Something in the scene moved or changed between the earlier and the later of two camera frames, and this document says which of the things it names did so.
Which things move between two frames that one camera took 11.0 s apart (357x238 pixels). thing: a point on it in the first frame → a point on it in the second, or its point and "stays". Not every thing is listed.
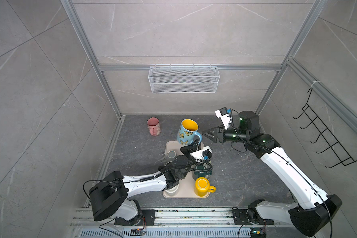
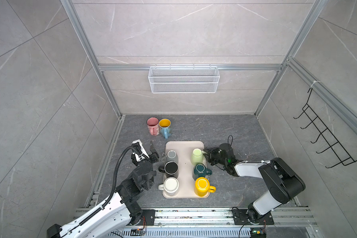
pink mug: [153, 123] stays
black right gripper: [219, 134] → [210, 152]
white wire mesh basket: [184, 80] stays
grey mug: [171, 155] stays
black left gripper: [188, 149] → [153, 156]
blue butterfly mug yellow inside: [186, 132] → [165, 126]
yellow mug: [202, 187] stays
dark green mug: [199, 174] stays
